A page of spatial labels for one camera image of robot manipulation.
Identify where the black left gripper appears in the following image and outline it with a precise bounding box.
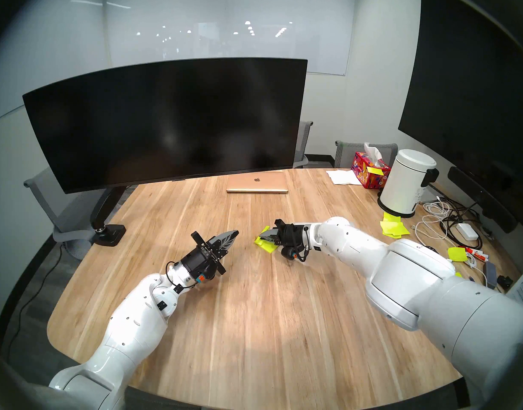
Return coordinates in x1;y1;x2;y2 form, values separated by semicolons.
180;230;239;284

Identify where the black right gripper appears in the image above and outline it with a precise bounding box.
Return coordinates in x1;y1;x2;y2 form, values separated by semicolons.
261;219;311;249

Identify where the yellow sticky note pad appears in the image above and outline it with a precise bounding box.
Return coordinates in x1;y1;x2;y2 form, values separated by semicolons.
254;225;279;255

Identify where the loose yellow sticky note pile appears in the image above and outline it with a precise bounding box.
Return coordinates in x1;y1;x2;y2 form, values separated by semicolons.
380;212;411;239

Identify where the curved black monitor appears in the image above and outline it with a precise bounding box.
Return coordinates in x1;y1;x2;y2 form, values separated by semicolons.
22;58;308;195

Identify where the rose gold laptop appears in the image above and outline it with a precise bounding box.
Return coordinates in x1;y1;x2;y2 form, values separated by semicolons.
226;171;289;194

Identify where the white paper napkin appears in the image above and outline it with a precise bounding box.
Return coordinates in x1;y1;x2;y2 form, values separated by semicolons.
326;170;362;186

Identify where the grey mesh office chair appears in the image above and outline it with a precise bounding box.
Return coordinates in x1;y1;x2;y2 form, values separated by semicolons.
334;141;399;169
24;168;95;260
293;120;314;168

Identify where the colourful floral tissue box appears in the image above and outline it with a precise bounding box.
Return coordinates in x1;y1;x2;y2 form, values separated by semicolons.
351;152;391;189

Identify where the white cylindrical trash bin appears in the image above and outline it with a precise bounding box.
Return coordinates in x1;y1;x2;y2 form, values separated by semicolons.
377;149;440;218

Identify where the white box device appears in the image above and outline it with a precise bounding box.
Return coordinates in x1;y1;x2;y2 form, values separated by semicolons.
420;185;442;205

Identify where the long white cable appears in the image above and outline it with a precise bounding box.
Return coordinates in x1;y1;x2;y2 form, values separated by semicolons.
414;217;488;286

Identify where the black floor cable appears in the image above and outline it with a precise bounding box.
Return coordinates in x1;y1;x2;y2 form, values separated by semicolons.
5;245;63;358

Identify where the white coiled cable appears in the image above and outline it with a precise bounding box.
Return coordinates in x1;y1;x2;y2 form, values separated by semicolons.
422;200;452;220

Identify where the glass wall whiteboard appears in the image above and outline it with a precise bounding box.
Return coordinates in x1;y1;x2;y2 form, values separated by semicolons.
105;0;356;76

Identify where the large black wall television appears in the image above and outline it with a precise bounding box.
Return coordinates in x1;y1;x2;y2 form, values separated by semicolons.
397;0;523;226

